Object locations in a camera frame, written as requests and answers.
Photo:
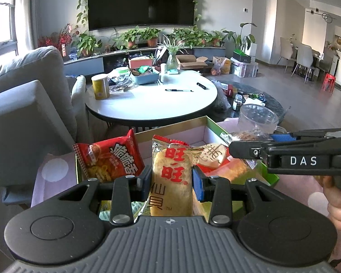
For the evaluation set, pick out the round pastry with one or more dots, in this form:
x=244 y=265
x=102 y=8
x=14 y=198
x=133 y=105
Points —
x=213 y=155

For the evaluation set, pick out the small red box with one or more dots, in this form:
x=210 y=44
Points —
x=231 y=91

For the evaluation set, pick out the yellow tin can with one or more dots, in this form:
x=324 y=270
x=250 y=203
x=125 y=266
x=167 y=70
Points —
x=100 y=87

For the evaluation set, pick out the clear plastic bag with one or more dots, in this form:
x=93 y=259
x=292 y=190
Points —
x=221 y=98

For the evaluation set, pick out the clear packet of brown snacks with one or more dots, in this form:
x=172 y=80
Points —
x=250 y=136

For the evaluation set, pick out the white crumpled tissue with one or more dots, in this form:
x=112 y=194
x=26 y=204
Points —
x=251 y=101

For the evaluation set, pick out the red flower decoration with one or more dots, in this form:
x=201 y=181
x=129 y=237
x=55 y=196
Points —
x=59 y=38

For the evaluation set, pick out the white round table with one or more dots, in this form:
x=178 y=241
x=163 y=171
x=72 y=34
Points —
x=159 y=102

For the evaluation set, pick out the glass vase with plant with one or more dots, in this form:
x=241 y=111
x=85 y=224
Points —
x=172 y=59

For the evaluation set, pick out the black pen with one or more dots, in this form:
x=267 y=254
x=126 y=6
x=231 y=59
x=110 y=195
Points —
x=179 y=90

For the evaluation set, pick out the black television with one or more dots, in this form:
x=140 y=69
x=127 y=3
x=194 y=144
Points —
x=142 y=2

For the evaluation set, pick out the grey sofa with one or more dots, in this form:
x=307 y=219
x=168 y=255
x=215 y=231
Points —
x=25 y=105

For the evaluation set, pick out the hanging green vine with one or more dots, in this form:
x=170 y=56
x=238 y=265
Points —
x=197 y=4
x=83 y=2

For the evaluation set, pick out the pile of foil wrappers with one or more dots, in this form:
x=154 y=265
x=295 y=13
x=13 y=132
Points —
x=120 y=83

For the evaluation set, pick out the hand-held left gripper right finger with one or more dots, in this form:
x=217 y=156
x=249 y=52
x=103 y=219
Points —
x=198 y=183

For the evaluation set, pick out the green-edged cardboard box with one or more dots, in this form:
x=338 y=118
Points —
x=184 y=132

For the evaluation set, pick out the black marker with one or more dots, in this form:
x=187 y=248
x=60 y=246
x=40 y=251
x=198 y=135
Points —
x=201 y=85

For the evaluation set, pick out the red noodle snack packet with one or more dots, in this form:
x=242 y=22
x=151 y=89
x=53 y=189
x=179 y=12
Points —
x=110 y=159

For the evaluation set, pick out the open brown cardboard box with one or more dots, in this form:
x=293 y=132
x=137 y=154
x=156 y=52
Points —
x=191 y=62

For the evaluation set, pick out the small glass jar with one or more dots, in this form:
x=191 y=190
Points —
x=237 y=103

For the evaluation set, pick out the green wrapped candies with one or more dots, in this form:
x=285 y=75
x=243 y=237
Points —
x=257 y=96

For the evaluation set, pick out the potted green plant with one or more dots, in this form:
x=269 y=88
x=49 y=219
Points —
x=150 y=37
x=129 y=38
x=85 y=44

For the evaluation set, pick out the row of potted plants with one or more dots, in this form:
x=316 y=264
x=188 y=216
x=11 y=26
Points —
x=191 y=37

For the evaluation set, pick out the small teal box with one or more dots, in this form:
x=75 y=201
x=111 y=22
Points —
x=172 y=71

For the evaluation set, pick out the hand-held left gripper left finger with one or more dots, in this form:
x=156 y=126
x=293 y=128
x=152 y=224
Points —
x=145 y=180

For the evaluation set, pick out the clear plastic storage boxes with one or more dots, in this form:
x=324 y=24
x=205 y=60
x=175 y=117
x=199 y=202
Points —
x=244 y=69

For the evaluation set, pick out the grey television cabinet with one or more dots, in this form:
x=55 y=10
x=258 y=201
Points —
x=83 y=65

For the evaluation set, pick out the framed wall picture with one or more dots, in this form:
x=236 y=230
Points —
x=339 y=43

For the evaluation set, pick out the yellow rice cracker packet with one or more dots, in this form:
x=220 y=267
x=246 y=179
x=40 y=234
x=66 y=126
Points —
x=172 y=176

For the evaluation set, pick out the small white cup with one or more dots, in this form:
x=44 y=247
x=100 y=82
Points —
x=163 y=67

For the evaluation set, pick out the red plastic stool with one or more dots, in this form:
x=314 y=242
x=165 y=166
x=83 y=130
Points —
x=328 y=82

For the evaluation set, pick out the blue plastic tray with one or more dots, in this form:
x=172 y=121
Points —
x=145 y=78

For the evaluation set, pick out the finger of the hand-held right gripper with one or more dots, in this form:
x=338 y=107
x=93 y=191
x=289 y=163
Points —
x=244 y=149
x=282 y=137

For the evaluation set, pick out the black ceiling lamp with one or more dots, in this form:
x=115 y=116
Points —
x=324 y=15

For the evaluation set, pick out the green packets in tray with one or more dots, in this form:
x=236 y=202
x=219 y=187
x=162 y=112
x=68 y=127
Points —
x=146 y=70

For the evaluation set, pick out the dark marble round table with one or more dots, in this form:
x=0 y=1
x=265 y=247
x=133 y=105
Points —
x=270 y=105

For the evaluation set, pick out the grey dining chair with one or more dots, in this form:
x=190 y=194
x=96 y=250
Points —
x=304 y=59
x=285 y=52

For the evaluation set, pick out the pink storage box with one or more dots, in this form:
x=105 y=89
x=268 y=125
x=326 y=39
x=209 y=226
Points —
x=140 y=62

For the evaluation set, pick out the dining table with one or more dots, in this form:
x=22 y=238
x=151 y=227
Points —
x=324 y=59

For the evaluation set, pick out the green and black box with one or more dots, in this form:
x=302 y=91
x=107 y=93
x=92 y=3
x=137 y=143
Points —
x=243 y=57

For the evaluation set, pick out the glass mug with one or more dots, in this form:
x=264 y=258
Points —
x=257 y=119

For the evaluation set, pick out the green snack packet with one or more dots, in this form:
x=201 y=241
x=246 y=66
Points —
x=105 y=211

